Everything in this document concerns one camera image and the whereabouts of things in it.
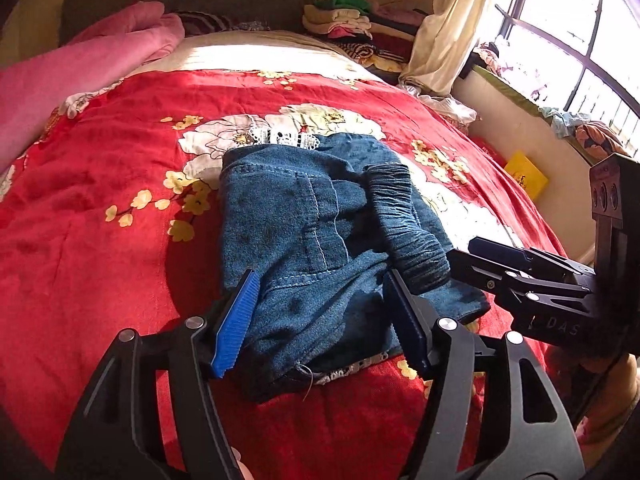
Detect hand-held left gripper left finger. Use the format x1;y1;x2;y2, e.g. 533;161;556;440
55;269;261;480

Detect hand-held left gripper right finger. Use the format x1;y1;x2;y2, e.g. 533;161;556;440
384;269;586;480

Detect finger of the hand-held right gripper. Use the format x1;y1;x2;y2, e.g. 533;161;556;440
467;236;597;283
446;249;595;311

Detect blue denim pants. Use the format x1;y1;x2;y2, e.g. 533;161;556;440
219;125;492;403

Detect person's right forearm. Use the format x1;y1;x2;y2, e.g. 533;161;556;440
545;350;640;471

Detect person's left hand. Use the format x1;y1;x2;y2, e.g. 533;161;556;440
231;447;254;480

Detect yellow box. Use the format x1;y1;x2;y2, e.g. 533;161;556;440
502;150;550;202

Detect orange floral cloth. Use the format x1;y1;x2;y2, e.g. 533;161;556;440
575;120;632;159

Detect light blue cloth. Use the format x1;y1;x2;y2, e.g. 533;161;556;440
549;106;592;139

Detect red floral blanket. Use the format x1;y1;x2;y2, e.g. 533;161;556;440
0;69;596;480

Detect green windowsill cloth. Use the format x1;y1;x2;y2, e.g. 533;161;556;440
472;62;596;157

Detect white crumpled cloth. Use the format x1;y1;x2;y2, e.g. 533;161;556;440
415;85;478;126

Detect barred window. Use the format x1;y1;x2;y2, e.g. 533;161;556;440
492;0;640;161

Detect cream curtain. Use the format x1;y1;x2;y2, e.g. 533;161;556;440
400;0;501;98

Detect pile of folded clothes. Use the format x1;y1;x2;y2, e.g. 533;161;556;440
302;0;431;73

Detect beige bed sheet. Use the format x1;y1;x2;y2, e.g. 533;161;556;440
127;30;401;83

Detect striped pillow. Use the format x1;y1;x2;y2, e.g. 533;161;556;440
172;10;237;37

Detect pink blanket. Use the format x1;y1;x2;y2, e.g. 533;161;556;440
0;1;186;173

